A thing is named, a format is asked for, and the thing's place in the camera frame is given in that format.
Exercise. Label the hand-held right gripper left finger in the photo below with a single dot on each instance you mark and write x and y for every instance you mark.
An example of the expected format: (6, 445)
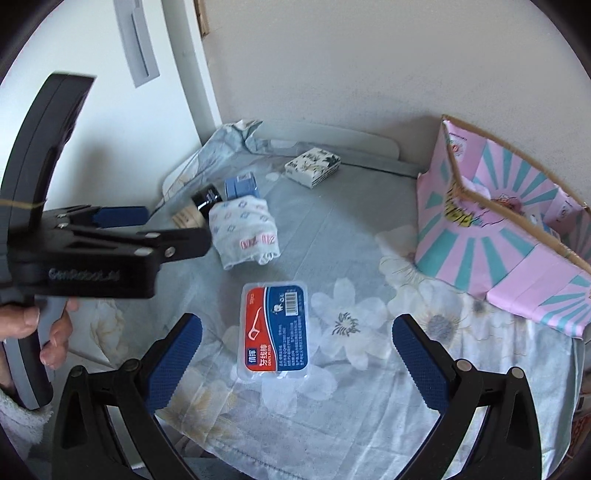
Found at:
(175, 364)

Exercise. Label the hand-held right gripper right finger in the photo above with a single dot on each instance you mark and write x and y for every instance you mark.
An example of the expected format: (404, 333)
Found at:
(418, 364)

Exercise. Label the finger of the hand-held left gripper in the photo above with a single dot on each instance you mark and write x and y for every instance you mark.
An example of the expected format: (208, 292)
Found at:
(184, 242)
(122, 217)

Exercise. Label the black cap bottle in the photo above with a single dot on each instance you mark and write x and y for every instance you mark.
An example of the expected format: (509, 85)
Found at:
(207, 198)

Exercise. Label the white patterned cloth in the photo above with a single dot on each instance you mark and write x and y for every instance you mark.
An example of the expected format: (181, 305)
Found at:
(244, 226)

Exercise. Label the small blue box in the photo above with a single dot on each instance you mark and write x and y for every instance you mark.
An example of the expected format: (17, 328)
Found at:
(242, 187)

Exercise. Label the dental floss box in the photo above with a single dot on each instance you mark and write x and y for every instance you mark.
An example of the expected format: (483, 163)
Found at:
(272, 332)

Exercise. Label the pink striped cardboard box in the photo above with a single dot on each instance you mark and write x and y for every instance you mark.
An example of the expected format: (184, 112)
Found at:
(461, 249)

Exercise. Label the floral tissue pack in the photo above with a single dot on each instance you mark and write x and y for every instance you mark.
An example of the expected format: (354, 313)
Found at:
(311, 167)

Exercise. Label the person's left forearm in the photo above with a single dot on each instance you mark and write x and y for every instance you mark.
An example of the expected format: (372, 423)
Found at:
(18, 415)

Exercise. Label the person's left hand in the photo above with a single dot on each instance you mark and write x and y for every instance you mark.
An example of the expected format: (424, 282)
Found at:
(18, 321)

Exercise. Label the white wardrobe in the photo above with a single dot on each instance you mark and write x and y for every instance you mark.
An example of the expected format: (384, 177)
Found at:
(138, 138)

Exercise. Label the floral bed sheet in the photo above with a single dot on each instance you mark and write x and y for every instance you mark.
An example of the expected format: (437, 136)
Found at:
(351, 230)

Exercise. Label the small wooden block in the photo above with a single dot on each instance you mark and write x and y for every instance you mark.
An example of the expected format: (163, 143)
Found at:
(202, 16)

